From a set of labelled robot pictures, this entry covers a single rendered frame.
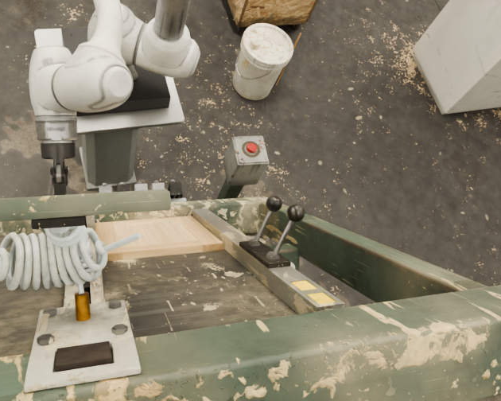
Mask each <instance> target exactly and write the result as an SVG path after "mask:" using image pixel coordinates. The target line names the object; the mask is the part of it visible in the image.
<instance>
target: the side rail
mask: <svg viewBox="0 0 501 401"><path fill-rule="evenodd" d="M260 205H261V225H262V222H263V221H264V219H265V217H266V214H267V212H268V208H267V207H266V202H261V204H260ZM288 207H289V206H287V205H285V204H282V207H281V209H280V210H279V211H277V212H272V214H271V216H270V218H269V220H268V222H267V224H266V226H265V228H264V230H263V232H262V234H264V235H266V236H268V237H270V238H271V239H273V240H274V241H276V242H277V243H278V241H279V240H280V238H281V236H282V233H283V232H284V230H285V227H286V225H287V224H288V222H289V221H290V219H289V218H288V216H287V209H288ZM284 243H290V244H292V245H293V246H295V247H297V248H298V250H299V256H300V257H302V258H303V259H305V260H307V261H309V262H310V263H312V264H313V265H315V266H317V267H319V268H320V269H321V270H323V271H325V272H327V273H328V274H330V275H331V276H333V277H335V278H337V279H338V280H340V281H341V282H343V283H345V284H346V285H348V286H350V287H351V288H352V289H354V290H356V291H358V292H360V293H361V294H363V295H364V296H366V297H367V298H370V299H371V300H372V301H374V302H376V303H379V302H389V301H394V300H400V299H406V298H416V297H422V296H428V295H434V294H444V293H450V292H456V291H461V290H471V289H477V288H483V287H488V286H485V285H483V284H480V283H478V282H475V281H472V280H471V279H468V278H465V277H463V276H460V275H458V274H455V273H452V272H451V271H447V270H445V269H443V268H441V267H438V266H435V265H433V264H431V263H427V262H426V261H423V260H421V259H418V258H415V257H413V256H411V255H407V254H406V253H403V252H401V251H398V250H395V249H393V248H392V247H388V246H386V245H384V244H381V243H378V242H376V241H374V240H372V239H368V238H366V237H364V236H361V235H358V234H356V233H354V232H350V231H348V230H346V229H344V228H341V227H339V226H336V225H335V224H331V223H329V222H327V221H324V220H321V219H319V218H316V217H315V216H311V215H309V214H307V213H306V214H305V216H304V218H303V219H302V220H301V221H299V222H293V225H292V227H291V229H290V230H289V233H288V235H287V237H286V238H285V241H284V242H283V244H284Z"/></svg>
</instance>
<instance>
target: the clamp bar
mask: <svg viewBox="0 0 501 401"><path fill-rule="evenodd" d="M31 226H32V229H44V230H45V233H46V235H47V237H48V238H49V240H50V241H51V242H52V243H54V246H55V245H57V246H60V247H69V246H72V245H74V244H75V243H76V245H77V251H78V255H79V257H80V262H81V263H82V265H83V268H85V269H84V270H85V271H86V272H87V273H88V274H89V273H91V275H93V274H94V272H95V271H94V270H92V269H91V268H89V267H88V266H87V264H86V263H85V262H84V260H83V258H82V256H81V254H80V249H79V244H78V243H79V241H80V240H81V238H82V237H83V236H85V235H86V228H92V229H93V230H94V232H95V233H96V230H95V216H72V217H61V218H48V219H37V220H31ZM67 230H71V232H73V231H74V230H75V231H74V232H73V233H72V234H71V235H69V236H66V237H59V236H56V233H57V234H62V233H65V232H66V231H67ZM89 244H90V245H89ZM86 245H87V251H88V253H89V255H90V257H91V258H92V261H93V262H94V263H95V264H96V253H95V246H94V244H93V242H92V240H91V238H90V236H89V235H88V234H87V235H86ZM87 267H88V268H87ZM104 341H109V342H110V347H111V349H112V354H113V360H114V363H113V364H103V365H98V366H93V367H87V368H78V369H72V370H67V371H62V372H54V368H55V361H56V351H57V349H58V348H64V347H70V346H76V345H86V344H92V343H98V342H104ZM140 373H141V366H140V362H139V358H138V352H137V349H136V345H135V342H134V337H133V333H132V329H131V326H130V320H129V317H128V313H127V310H126V304H125V301H124V300H112V301H109V302H106V299H105V293H104V287H103V276H102V272H101V275H100V276H99V277H98V278H97V279H96V280H95V281H94V282H85V283H84V284H79V283H75V284H74V286H67V285H65V291H64V307H60V308H53V307H49V308H47V309H44V310H41V311H40V314H39V318H38V323H37V329H36V332H35V337H34V341H33V347H32V351H31V355H30V358H29V364H28V368H27V372H26V376H25V384H24V392H31V391H40V390H45V389H50V388H55V387H64V386H69V385H74V384H79V383H88V382H93V381H98V380H107V379H112V378H117V377H122V376H131V375H136V374H140Z"/></svg>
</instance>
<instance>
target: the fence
mask: <svg viewBox="0 0 501 401"><path fill-rule="evenodd" d="M192 217H193V218H194V219H196V220H197V221H198V222H199V223H201V224H202V225H203V226H204V227H205V228H206V229H208V230H209V231H210V232H211V233H212V234H213V235H214V236H216V237H217V238H218V239H219V240H221V241H222V242H223V243H224V249H225V250H226V251H227V252H228V253H229V254H230V255H232V256H233V257H234V258H235V259H236V260H238V261H239V262H240V263H241V264H242V265H243V266H244V267H245V268H246V269H248V271H249V272H251V273H252V274H253V275H254V276H255V277H256V278H258V279H259V280H260V281H261V282H262V283H263V284H265V285H266V286H267V287H268V288H269V289H270V290H272V291H273V292H274V293H275V294H276V295H277V296H278V297H279V298H280V299H281V300H282V301H284V302H285V303H286V304H287V305H288V306H289V307H290V308H292V309H293V310H294V311H295V312H296V313H298V314H302V313H312V312H318V311H324V310H334V309H339V308H345V303H344V302H342V301H341V300H339V299H338V298H337V297H335V296H334V295H332V294H330V293H329V292H328V291H327V290H325V289H324V288H322V287H321V286H319V285H317V284H316V283H315V282H313V281H312V280H311V279H309V278H307V277H306V276H304V275H303V274H302V273H300V272H299V271H297V270H296V269H294V268H293V267H291V266H290V267H276V268H267V267H266V266H264V265H263V264H262V263H260V262H259V261H258V260H257V259H256V258H254V257H253V256H252V255H250V254H249V253H248V252H246V251H245V250H244V249H242V248H241V247H240V246H239V242H243V241H249V240H250V239H251V238H249V237H248V236H246V235H244V234H243V233H242V232H240V231H239V230H237V229H236V228H234V227H233V226H231V225H230V224H229V223H227V222H226V221H224V220H222V219H221V218H220V217H218V216H217V215H216V214H214V213H213V212H211V211H209V210H208V209H206V208H202V209H193V210H192ZM299 281H307V282H309V283H310V284H311V285H313V286H315V287H316V289H311V290H300V289H299V288H298V287H296V286H295V285H294V284H292V282H299ZM317 293H324V294H326V295H327V296H329V297H330V298H331V299H332V300H334V301H335V302H331V303H325V304H319V303H317V302H316V301H315V300H313V299H312V298H311V297H309V296H308V295H307V294H317Z"/></svg>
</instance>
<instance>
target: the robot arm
mask: <svg viewBox="0 0 501 401"><path fill-rule="evenodd" d="M94 3H95V12H94V13H93V15H92V16H91V20H90V22H89V24H88V30H87V42H83V43H82V44H80V45H79V46H78V48H77V49H76V51H75V52H74V53H73V54H71V53H70V51H69V50H68V49H67V48H65V47H63V46H59V45H46V46H41V47H38V48H36V49H34V50H33V54H32V56H31V60H30V64H29V94H30V99H31V104H32V106H33V109H34V114H35V116H39V117H35V122H36V129H37V140H41V141H43V142H42V143H41V157H42V158H43V159H53V166H51V167H50V174H51V175H52V186H54V195H55V196H56V195H67V185H68V166H65V165H64V159H70V158H74V157H75V156H76V148H75V143H74V142H72V140H76V139H77V138H78V134H77V118H76V117H75V116H76V112H77V111H78V112H85V113H91V112H100V111H108V110H110V109H113V108H116V107H118V106H120V105H121V104H123V103H124V102H125V101H126V100H127V99H128V98H129V97H130V94H131V92H132V90H133V85H134V82H133V80H136V79H137V78H138V73H137V72H136V70H135V68H134V65H135V66H138V67H139V68H143V69H145V70H147V71H150V72H154V73H157V74H159V75H163V76H167V77H172V78H185V77H188V76H191V75H192V74H193V73H194V71H195V69H196V66H197V63H198V60H199V58H200V50H199V46H198V45H197V43H196V42H195V41H194V40H193V39H191V37H190V33H189V31H188V28H187V26H186V25H185V22H186V17H187V14H188V7H189V3H190V0H157V8H156V13H155V18H154V19H152V20H151V21H150V22H149V24H146V23H144V22H143V21H141V20H140V19H138V18H137V17H135V16H134V14H133V12H132V11H131V10H130V9H129V8H128V7H126V6H125V5H123V4H122V3H120V1H119V0H94Z"/></svg>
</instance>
